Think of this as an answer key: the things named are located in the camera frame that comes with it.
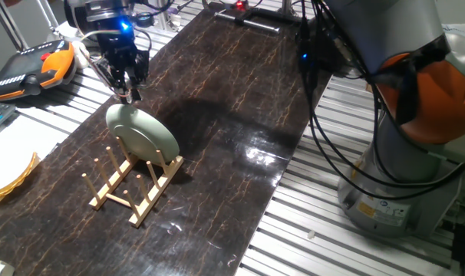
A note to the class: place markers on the white paper sheet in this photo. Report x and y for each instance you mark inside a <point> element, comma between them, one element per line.
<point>37,134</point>

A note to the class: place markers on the aluminium frame post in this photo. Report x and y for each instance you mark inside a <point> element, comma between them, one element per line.
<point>10,27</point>

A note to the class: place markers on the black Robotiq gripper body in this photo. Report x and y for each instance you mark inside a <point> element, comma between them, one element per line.
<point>123,53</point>

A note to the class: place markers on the white round object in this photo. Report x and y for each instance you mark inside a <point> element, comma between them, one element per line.
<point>80,55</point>

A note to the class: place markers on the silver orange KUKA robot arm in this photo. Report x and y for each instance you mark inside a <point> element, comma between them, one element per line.
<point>386,27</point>

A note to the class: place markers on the white plate gold rim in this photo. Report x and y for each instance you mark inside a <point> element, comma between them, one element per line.
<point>6,168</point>

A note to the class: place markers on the black round puck blue sticker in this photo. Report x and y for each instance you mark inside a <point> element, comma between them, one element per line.
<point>143,19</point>

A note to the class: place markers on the thin silver rod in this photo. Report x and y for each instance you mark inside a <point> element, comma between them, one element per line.
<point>48,17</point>

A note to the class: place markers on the pale green dish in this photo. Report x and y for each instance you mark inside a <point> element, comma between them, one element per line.
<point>144,134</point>

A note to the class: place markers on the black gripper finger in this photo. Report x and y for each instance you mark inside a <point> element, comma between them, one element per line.
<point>137,90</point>
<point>126,91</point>

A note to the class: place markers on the small white scrap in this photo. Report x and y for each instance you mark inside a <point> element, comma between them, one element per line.
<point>311,234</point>

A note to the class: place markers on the black round spool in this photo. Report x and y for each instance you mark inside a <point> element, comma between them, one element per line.
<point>73,15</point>

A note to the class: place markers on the wooden dish rack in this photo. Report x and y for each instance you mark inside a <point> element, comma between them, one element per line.
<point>156,194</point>

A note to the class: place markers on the black T-shaped stand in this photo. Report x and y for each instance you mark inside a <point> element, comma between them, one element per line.
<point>251,23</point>

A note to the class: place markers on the dark marble pattern mat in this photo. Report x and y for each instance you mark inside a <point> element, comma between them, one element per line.
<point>225,134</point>

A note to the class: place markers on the black orange teach pendant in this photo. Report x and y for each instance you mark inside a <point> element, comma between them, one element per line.
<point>21,73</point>

